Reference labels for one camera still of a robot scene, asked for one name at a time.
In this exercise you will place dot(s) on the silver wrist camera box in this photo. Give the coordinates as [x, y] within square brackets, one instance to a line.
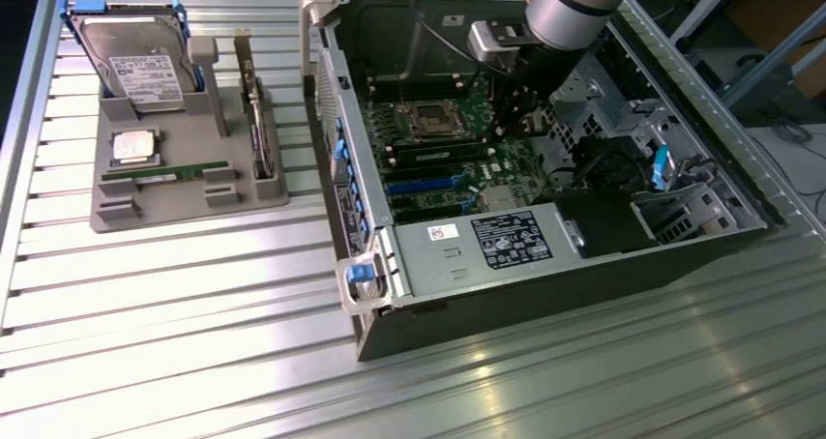
[495, 37]

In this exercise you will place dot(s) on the silver disk bay cage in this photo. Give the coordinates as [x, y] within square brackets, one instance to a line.
[587, 110]

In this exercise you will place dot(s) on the graphics card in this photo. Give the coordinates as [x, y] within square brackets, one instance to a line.
[255, 115]

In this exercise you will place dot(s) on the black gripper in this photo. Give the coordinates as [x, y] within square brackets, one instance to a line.
[540, 74]

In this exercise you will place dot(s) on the blue case latch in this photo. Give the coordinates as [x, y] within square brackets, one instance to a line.
[359, 272]

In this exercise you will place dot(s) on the grey parts rack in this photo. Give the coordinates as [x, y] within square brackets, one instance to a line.
[187, 168]

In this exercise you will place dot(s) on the silver power supply unit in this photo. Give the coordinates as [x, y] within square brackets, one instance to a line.
[474, 250]

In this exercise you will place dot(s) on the blue expansion slot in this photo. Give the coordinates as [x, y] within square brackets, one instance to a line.
[422, 184]

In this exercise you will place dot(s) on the green RAM stick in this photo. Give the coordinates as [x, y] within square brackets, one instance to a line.
[164, 171]

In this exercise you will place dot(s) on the hard disk in blue carrier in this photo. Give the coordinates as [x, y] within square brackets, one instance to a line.
[132, 57]

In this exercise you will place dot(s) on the installed black RAM stick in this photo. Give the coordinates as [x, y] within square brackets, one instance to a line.
[439, 153]

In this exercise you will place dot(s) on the silver chipset heatsink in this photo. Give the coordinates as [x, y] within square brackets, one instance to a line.
[499, 198]

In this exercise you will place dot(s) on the open black PC case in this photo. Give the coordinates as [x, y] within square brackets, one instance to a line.
[535, 168]

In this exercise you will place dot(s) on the silver CPU chip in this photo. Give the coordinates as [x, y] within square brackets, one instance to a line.
[135, 145]

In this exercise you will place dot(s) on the CPU socket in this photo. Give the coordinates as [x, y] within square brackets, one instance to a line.
[434, 117]

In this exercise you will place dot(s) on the green motherboard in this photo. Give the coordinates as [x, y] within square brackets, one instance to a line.
[444, 149]

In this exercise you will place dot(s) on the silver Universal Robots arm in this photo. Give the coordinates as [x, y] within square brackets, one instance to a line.
[571, 1]

